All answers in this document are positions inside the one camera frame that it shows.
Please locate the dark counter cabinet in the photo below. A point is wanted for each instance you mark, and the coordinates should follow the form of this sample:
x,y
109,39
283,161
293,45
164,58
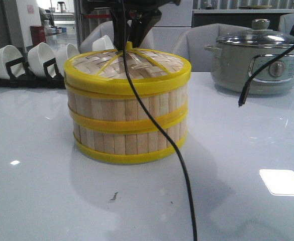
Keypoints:
x,y
237,17

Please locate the grey chair left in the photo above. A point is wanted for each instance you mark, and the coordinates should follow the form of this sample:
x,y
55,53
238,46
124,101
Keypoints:
x,y
105,28

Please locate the white bowl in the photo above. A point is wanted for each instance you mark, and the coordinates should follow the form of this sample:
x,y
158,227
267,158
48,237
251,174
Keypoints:
x,y
63,54
7,53
102,43
37,56

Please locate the white bowl right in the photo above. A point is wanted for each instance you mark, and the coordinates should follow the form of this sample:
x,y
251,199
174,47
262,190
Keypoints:
x,y
102,43

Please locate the bamboo steamer tier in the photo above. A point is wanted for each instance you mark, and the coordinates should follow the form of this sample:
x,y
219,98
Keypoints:
x,y
120,142
117,114

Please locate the red cylinder bin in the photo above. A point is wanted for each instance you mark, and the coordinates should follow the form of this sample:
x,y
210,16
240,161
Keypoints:
x,y
37,34

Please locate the glass pot lid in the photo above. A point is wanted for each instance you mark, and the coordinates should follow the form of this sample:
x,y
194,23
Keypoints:
x,y
258,36

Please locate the white bowl far left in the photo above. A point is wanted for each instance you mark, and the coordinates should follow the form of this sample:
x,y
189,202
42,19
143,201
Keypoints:
x,y
7,53

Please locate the woven bamboo steamer lid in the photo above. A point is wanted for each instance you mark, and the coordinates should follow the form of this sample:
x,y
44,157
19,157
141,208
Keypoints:
x,y
112,72

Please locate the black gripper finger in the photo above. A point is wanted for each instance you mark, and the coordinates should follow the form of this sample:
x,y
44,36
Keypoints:
x,y
120,26
141,24

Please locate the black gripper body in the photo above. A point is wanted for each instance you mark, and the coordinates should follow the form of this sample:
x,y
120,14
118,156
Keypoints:
x,y
142,8

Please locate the green electric cooking pot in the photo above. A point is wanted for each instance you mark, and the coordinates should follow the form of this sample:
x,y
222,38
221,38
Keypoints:
x,y
233,65

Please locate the black dish rack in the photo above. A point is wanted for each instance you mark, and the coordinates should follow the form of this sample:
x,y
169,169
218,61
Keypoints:
x,y
52,79

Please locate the grey chair far right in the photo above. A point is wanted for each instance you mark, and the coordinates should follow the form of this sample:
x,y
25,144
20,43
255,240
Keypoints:
x,y
286,22

